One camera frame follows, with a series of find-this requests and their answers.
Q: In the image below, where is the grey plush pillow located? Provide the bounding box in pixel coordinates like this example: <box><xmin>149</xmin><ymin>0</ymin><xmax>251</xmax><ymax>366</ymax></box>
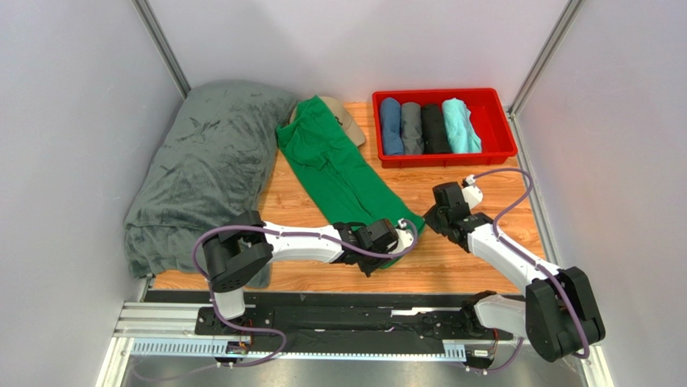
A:
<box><xmin>123</xmin><ymin>80</ymin><xmax>298</xmax><ymax>277</ymax></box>

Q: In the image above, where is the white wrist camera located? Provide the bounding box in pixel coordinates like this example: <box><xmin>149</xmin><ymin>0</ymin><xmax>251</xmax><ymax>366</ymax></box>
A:
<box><xmin>461</xmin><ymin>174</ymin><xmax>484</xmax><ymax>210</ymax></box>
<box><xmin>389</xmin><ymin>218</ymin><xmax>418</xmax><ymax>257</ymax></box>

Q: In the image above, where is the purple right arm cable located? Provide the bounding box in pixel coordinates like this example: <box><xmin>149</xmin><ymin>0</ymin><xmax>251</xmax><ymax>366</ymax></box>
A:
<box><xmin>462</xmin><ymin>167</ymin><xmax>591</xmax><ymax>373</ymax></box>

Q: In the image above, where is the green t-shirt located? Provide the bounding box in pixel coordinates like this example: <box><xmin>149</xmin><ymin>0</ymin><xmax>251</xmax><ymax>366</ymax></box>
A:
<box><xmin>276</xmin><ymin>95</ymin><xmax>426</xmax><ymax>269</ymax></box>

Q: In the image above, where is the grey rolled t-shirt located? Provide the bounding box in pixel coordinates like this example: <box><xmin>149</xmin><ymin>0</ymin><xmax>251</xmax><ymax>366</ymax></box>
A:
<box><xmin>401</xmin><ymin>102</ymin><xmax>424</xmax><ymax>156</ymax></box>

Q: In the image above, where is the black rolled t-shirt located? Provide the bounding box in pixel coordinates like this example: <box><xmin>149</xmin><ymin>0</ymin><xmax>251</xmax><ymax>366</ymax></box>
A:
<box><xmin>421</xmin><ymin>104</ymin><xmax>452</xmax><ymax>154</ymax></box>

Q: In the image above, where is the turquoise rolled t-shirt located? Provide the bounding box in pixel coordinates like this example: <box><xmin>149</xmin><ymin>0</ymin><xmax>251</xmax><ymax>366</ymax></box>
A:
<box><xmin>442</xmin><ymin>98</ymin><xmax>482</xmax><ymax>154</ymax></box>

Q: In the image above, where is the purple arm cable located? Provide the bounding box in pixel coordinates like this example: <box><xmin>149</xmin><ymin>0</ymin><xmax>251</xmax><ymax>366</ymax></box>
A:
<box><xmin>462</xmin><ymin>167</ymin><xmax>591</xmax><ymax>373</ymax></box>
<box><xmin>192</xmin><ymin>218</ymin><xmax>419</xmax><ymax>368</ymax></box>

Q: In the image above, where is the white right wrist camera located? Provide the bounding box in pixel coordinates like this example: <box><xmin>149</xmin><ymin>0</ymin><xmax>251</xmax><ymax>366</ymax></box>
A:
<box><xmin>461</xmin><ymin>174</ymin><xmax>484</xmax><ymax>210</ymax></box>

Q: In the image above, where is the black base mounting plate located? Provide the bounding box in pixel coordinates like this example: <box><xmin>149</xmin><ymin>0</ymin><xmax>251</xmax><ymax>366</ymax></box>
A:
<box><xmin>194</xmin><ymin>291</ymin><xmax>514</xmax><ymax>356</ymax></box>

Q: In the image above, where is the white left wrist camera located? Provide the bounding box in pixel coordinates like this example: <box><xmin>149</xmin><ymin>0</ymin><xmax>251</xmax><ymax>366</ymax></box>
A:
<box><xmin>389</xmin><ymin>218</ymin><xmax>418</xmax><ymax>257</ymax></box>

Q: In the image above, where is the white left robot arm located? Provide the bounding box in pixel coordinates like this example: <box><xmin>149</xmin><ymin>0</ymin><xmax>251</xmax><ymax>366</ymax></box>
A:
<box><xmin>190</xmin><ymin>210</ymin><xmax>418</xmax><ymax>333</ymax></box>

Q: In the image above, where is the tan baseball cap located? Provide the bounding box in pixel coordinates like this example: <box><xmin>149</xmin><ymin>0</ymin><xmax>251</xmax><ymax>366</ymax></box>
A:
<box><xmin>278</xmin><ymin>94</ymin><xmax>367</xmax><ymax>150</ymax></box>

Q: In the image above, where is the blue rolled t-shirt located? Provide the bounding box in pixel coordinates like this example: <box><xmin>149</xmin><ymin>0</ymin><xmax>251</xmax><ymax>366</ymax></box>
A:
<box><xmin>379</xmin><ymin>98</ymin><xmax>405</xmax><ymax>156</ymax></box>

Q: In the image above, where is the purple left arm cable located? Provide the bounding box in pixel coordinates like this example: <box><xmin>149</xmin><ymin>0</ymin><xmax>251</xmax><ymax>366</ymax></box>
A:
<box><xmin>192</xmin><ymin>218</ymin><xmax>419</xmax><ymax>368</ymax></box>

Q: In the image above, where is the red plastic bin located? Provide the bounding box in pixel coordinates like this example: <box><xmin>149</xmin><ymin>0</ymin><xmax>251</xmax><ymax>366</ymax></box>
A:
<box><xmin>372</xmin><ymin>88</ymin><xmax>518</xmax><ymax>169</ymax></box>

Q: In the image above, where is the aluminium frame rail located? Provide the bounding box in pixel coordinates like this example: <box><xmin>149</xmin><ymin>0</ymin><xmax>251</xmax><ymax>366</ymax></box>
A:
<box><xmin>97</xmin><ymin>291</ymin><xmax>614</xmax><ymax>386</ymax></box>

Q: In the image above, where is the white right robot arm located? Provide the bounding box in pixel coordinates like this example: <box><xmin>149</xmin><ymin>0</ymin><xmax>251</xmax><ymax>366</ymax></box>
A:
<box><xmin>424</xmin><ymin>182</ymin><xmax>606</xmax><ymax>362</ymax></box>

